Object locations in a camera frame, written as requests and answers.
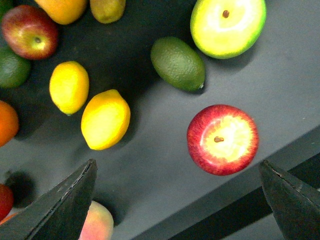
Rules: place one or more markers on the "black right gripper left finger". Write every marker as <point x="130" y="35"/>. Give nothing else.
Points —
<point x="58" y="214"/>

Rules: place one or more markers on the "peach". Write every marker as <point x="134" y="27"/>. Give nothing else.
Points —
<point x="99" y="223"/>

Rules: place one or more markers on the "green lime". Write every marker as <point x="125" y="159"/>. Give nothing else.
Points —
<point x="14" y="70"/>

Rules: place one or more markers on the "orange fruit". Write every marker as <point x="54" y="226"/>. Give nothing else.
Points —
<point x="9" y="123"/>

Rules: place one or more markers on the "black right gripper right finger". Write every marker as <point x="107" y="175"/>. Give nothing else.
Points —
<point x="295" y="204"/>

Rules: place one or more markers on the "red yellow apple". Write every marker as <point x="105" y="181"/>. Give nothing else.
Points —
<point x="30" y="32"/>

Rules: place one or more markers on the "large green apple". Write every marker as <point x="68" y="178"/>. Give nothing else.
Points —
<point x="224" y="29"/>

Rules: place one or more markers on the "green avocado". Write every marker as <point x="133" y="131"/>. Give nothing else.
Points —
<point x="178" y="64"/>

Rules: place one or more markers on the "yellow lemon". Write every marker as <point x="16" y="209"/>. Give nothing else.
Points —
<point x="69" y="87"/>
<point x="105" y="120"/>

